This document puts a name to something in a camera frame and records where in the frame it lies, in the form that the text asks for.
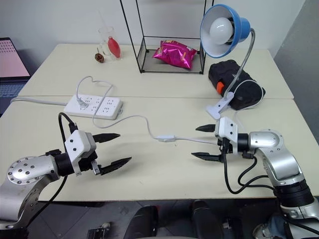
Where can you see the red teardrop-shaped ornament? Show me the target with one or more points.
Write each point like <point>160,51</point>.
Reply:
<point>114,47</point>

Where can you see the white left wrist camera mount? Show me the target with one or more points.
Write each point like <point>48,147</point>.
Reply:
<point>76,143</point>

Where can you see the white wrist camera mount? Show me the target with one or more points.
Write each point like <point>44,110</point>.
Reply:
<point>76,143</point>
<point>228,129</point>

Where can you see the dark rounded shape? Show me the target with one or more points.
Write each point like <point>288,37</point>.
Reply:
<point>144,221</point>
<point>207,221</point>

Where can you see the white power strip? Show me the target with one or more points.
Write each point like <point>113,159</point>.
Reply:
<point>99,105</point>

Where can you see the pink snack bag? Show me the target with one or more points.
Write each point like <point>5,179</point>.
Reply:
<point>174,54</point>

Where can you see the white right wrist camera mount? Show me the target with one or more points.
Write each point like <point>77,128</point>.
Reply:
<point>228,129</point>

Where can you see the blue clip-on desk lamp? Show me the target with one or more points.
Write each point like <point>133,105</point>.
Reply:
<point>240,23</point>

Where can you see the laptop with pink screen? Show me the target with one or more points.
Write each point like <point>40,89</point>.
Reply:
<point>10,57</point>

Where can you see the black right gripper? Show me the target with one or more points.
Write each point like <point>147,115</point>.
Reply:
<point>225,149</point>

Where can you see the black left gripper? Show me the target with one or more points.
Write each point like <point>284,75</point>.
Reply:
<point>87,161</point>

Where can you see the white light bulb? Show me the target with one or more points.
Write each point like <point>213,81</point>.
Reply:
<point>220,31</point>

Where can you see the person's shoe and jeans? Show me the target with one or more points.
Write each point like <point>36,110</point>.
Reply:
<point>268,227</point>

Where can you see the small brown dried cone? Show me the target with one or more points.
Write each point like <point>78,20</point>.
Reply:
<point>99,57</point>

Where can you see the clear drinking glass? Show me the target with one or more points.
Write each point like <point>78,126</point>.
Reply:
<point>104,35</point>

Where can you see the black tool case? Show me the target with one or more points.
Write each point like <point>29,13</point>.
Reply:
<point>229,72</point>

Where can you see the metal caster bracket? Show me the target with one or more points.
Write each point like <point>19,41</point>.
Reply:
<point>98,231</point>

